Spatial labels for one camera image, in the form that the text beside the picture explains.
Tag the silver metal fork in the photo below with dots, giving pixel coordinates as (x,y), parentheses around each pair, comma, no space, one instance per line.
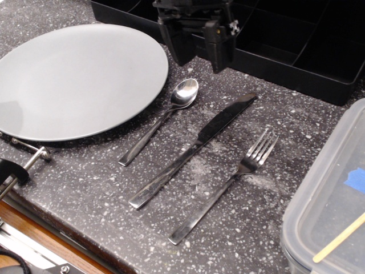
(250,163)

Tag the silver table knife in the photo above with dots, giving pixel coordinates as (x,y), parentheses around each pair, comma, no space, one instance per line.
(210,130)

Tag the grey round plate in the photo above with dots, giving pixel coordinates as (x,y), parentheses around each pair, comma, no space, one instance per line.
(79,81)

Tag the clear plastic container lid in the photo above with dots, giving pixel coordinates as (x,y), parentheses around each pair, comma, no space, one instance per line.
(323,206)

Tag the metal bracket with screw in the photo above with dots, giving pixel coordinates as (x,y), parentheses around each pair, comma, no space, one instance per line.
(63,269)

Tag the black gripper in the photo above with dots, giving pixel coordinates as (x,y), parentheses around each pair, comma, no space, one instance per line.
(215,19)

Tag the metal clamp with black knob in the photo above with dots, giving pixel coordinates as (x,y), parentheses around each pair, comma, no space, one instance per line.
(13,173)

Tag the wooden stick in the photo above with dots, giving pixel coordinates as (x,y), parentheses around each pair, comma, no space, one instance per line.
(336,242)

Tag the silver metal spoon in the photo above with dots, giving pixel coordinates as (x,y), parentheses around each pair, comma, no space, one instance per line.
(182,97)

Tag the blue tape piece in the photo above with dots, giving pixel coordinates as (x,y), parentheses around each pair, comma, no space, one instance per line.
(356,180)

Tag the black divided organizer tray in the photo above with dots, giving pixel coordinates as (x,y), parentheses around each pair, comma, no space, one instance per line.
(314,47)

